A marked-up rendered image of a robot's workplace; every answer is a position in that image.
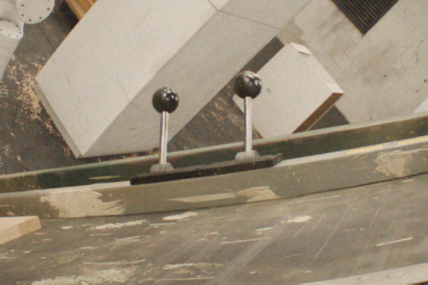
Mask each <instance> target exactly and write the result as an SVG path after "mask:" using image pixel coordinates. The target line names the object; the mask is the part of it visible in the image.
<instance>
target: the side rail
mask: <svg viewBox="0 0 428 285"><path fill-rule="evenodd" d="M426 135H428V111H425V112H418V113H413V114H406V115H398V116H394V117H389V118H381V119H377V120H372V121H364V122H359V123H354V124H349V125H340V126H335V127H331V128H321V129H316V130H311V131H306V132H301V133H296V134H286V135H281V136H275V137H269V138H259V139H254V140H253V141H252V151H253V150H256V151H257V152H258V154H259V156H266V155H272V154H277V153H283V156H284V160H292V159H298V157H308V156H314V155H320V154H326V153H331V152H336V151H346V150H351V149H357V148H358V147H367V146H372V145H377V144H386V143H391V142H395V141H399V140H404V139H409V138H417V137H421V136H426ZM241 152H244V142H237V143H232V144H221V145H216V146H210V147H199V148H194V150H189V149H188V151H178V152H172V153H167V164H168V162H169V164H171V165H172V167H173V168H179V167H191V166H196V165H203V164H214V163H220V162H226V161H232V160H235V156H236V154H237V153H241ZM158 161H159V154H156V155H151V156H145V157H136V158H132V157H131V159H130V158H125V159H120V160H110V161H106V162H100V163H95V164H82V165H77V166H71V167H60V168H55V169H50V170H49V169H46V170H39V171H30V172H26V173H14V174H6V175H3V176H0V193H1V194H3V193H15V192H18V193H19V192H24V191H33V190H37V191H38V190H42V189H56V188H58V189H60V188H66V187H75V186H90V185H96V184H100V183H102V184H107V183H117V182H122V181H125V182H128V181H129V178H131V177H134V176H137V175H138V174H141V173H146V172H151V168H152V165H153V164H158Z"/></svg>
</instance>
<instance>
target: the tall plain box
mask: <svg viewBox="0 0 428 285"><path fill-rule="evenodd" d="M311 1H312V0H97V1H96V2H95V4H94V5H93V6H92V7H91V8H90V9H89V10H88V11H87V13H86V14H85V15H84V16H83V18H82V19H81V20H80V21H79V22H78V24H77V25H76V26H75V27H74V29H72V31H71V32H70V34H69V35H68V36H67V37H66V39H65V40H64V41H63V43H62V44H61V45H60V46H59V47H58V48H57V50H56V51H55V53H54V54H53V55H52V56H51V58H50V59H49V60H48V61H47V63H46V64H45V65H44V67H43V68H42V69H41V71H40V72H39V73H38V74H37V75H36V77H35V80H36V81H37V87H36V88H35V89H34V90H35V92H36V94H37V95H38V97H39V99H40V100H41V101H42V104H43V105H44V107H45V109H46V110H47V112H48V113H49V116H50V117H51V118H52V120H53V123H54V124H55V125H56V126H57V128H58V129H59V132H60V133H61V134H62V136H63V138H64V139H65V140H66V143H67V144H68V145H69V147H70V150H71V151H72V152H73V153H74V155H75V156H76V158H83V157H94V156H97V157H100V156H107V155H113V154H126V153H132V152H139V151H151V150H153V149H154V148H156V147H160V132H161V114H160V113H158V112H157V111H156V110H155V109H154V106H152V103H151V99H152V98H153V95H154V93H155V92H156V91H157V90H158V89H159V88H162V87H169V88H171V89H173V90H174V91H175V92H176V93H177V95H179V97H180V104H178V106H177V108H176V110H175V111H174V112H173V113H171V114H169V118H167V131H168V134H167V143H168V142H169V141H170V139H171V138H172V137H173V136H174V135H175V134H176V133H177V132H178V131H180V130H181V128H182V127H183V126H184V125H185V124H186V123H187V122H188V121H190V119H191V118H192V117H193V116H194V115H195V114H196V113H197V112H198V111H200V109H201V108H202V107H203V106H204V105H205V104H206V103H207V102H208V101H210V99H211V98H212V97H213V96H214V95H215V94H216V93H217V92H219V91H220V90H221V88H222V87H223V86H224V85H225V84H226V83H227V82H228V81H230V80H231V79H232V77H233V76H234V75H235V74H236V73H237V72H238V71H239V70H240V69H242V68H243V67H244V66H245V65H246V64H247V63H248V62H249V61H250V60H251V58H252V57H253V56H254V55H255V54H256V53H257V52H258V51H259V50H261V49H262V48H263V47H264V46H265V45H266V44H267V43H268V42H269V41H270V40H272V39H273V38H274V37H275V36H276V35H277V34H278V33H279V32H280V31H281V30H280V29H282V30H283V28H284V27H285V26H286V25H287V24H289V23H290V22H291V21H292V20H293V19H294V18H295V17H296V16H298V14H299V13H300V12H301V11H302V10H303V9H304V8H305V7H306V6H307V5H308V4H309V3H311Z"/></svg>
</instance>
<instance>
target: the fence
mask: <svg viewBox="0 0 428 285"><path fill-rule="evenodd" d="M425 137H428V135H426V136H421V137H417V138H425ZM417 138H409V139H404V140H399V141H407V140H412V139H417ZM397 142H398V141H395V142H391V143H386V144H377V145H372V146H367V147H375V146H380V145H383V146H382V148H378V149H373V150H368V151H359V152H358V153H353V154H347V153H348V152H349V151H355V150H358V149H361V148H366V147H358V148H357V149H351V150H346V151H336V152H331V153H326V154H320V155H314V156H308V157H298V159H292V160H283V161H281V162H280V163H278V164H276V165H274V167H269V168H262V169H256V170H245V171H239V172H238V173H227V174H220V175H214V176H207V177H196V178H189V179H183V180H171V181H166V182H159V183H142V184H137V185H131V183H130V181H128V182H125V181H122V182H117V183H107V184H102V183H100V184H96V185H90V186H75V187H66V188H60V189H58V188H56V189H42V190H38V191H37V190H33V191H24V192H19V193H18V192H15V193H3V194H1V193H0V218H3V217H6V218H7V217H17V216H18V217H22V216H25V217H28V216H38V217H39V219H56V218H59V219H61V218H67V219H68V218H73V217H76V218H79V217H92V216H95V217H98V216H104V215H107V216H110V215H129V214H142V213H149V212H169V211H177V210H184V209H198V208H200V209H204V208H212V207H218V206H225V205H232V204H239V203H247V202H260V201H267V200H268V199H280V198H288V197H291V196H301V195H308V194H310V193H321V192H327V190H334V189H342V188H346V187H352V186H358V185H363V184H369V183H375V182H381V181H387V180H392V179H397V178H402V177H407V176H413V175H417V174H419V173H428V140H424V141H415V142H410V143H406V144H398V145H396V144H397Z"/></svg>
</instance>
